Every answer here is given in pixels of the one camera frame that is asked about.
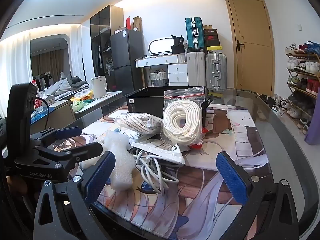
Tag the printed desk mat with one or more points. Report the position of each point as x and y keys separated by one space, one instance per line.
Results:
x=212 y=160

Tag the silver suitcase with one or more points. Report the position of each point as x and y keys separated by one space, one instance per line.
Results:
x=216 y=70

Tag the shoe rack with shoes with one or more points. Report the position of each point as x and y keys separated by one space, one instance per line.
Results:
x=311 y=66

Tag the black shoe box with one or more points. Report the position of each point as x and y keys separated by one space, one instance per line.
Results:
x=212 y=43
x=210 y=32

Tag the tissue box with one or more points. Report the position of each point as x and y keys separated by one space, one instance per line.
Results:
x=50 y=100

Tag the grey bedding pile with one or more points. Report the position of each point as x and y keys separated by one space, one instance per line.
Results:
x=65 y=86

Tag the dark glass cabinet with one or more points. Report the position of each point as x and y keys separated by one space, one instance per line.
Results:
x=100 y=30

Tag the white suitcase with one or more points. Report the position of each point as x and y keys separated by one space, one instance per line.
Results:
x=196 y=67

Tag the wooden door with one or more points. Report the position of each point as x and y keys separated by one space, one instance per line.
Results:
x=252 y=62

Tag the yellow green plastic bags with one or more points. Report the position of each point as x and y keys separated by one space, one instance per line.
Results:
x=81 y=101

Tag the white paper packet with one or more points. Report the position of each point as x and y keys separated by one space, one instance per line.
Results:
x=140 y=136

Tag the black cardboard box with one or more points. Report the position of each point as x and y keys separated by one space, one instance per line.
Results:
x=145 y=105

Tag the red label bottle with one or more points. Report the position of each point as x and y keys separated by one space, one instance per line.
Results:
x=37 y=102

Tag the white vanity desk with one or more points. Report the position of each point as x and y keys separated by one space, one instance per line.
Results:
x=155 y=60

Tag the yellow black box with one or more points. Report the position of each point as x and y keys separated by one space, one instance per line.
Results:
x=214 y=49

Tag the purple cloth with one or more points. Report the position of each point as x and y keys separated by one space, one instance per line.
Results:
x=313 y=130

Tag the white foam piece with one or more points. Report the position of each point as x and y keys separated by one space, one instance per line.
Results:
x=120 y=160

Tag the oval mirror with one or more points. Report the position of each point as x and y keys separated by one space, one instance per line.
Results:
x=161 y=46

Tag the red white balloon packet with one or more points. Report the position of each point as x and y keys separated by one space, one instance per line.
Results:
x=205 y=130

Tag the black refrigerator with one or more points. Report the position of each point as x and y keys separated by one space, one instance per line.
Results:
x=127 y=50

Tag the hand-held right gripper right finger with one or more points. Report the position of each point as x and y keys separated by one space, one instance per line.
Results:
x=231 y=177

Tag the teal suitcase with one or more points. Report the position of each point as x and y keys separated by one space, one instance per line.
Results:
x=193 y=32

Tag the small brown box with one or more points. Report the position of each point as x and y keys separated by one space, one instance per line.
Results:
x=208 y=27

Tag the wicker basket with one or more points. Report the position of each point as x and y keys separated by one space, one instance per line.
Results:
x=158 y=78

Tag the red print shoe box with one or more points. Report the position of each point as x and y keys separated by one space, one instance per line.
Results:
x=211 y=37

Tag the wooden shoe rack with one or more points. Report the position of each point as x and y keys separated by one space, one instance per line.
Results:
x=300 y=72

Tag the white printed pouch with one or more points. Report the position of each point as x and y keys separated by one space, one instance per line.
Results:
x=160 y=152

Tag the scattered shoes pile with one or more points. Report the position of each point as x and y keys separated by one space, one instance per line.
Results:
x=277 y=103

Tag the white side counter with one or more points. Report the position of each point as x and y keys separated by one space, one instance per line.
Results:
x=62 y=112

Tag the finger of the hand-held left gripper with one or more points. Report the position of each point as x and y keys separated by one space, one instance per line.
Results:
x=82 y=151
x=68 y=132

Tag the black bag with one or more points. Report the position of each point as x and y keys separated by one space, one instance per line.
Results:
x=177 y=42

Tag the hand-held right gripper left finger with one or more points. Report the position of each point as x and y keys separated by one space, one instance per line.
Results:
x=100 y=175

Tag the white curtain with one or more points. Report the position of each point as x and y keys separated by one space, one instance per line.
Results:
x=76 y=52

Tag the white electric kettle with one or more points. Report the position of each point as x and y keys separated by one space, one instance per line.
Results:
x=98 y=87

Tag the white drawer unit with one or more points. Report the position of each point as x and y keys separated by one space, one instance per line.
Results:
x=177 y=76

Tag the brown cardboard box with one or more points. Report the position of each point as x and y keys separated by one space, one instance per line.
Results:
x=137 y=23

